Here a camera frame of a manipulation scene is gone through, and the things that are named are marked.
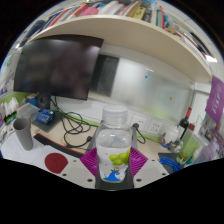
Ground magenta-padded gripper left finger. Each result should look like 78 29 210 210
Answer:
59 147 100 190

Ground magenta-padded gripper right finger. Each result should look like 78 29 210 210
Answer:
127 146 170 190

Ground clear plastic water bottle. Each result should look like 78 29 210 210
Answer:
95 104 134 184

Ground flat round red coaster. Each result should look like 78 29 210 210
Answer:
44 152 69 175

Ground white ceramic jar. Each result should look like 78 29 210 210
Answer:
163 124 180 144

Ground green translucent cup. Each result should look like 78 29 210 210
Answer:
179 136 201 164

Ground dark wine bottle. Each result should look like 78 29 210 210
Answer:
177 107 194 136

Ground blue circuit board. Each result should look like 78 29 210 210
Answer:
34 108 55 125

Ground grey cup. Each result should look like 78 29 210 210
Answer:
12 117 34 152

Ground handwritten white paper sheet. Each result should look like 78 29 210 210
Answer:
0 133 44 162

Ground clear plastic box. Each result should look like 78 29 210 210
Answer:
16 103 41 123

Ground blue round container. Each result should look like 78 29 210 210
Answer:
26 94 40 107

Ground green box with tissues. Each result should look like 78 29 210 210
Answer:
0 98 19 124

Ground purple hanging banner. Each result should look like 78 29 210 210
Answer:
204 75 224 125

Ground black computer monitor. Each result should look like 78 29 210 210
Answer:
13 33 105 109

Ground black plug cable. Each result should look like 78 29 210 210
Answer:
132 123 147 145

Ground white wall socket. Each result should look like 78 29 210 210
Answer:
147 119 164 134
129 114 146 131

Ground black tangled cables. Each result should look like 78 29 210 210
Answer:
49 96 101 149

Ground wall shelf with books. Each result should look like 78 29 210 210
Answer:
19 0 218 84

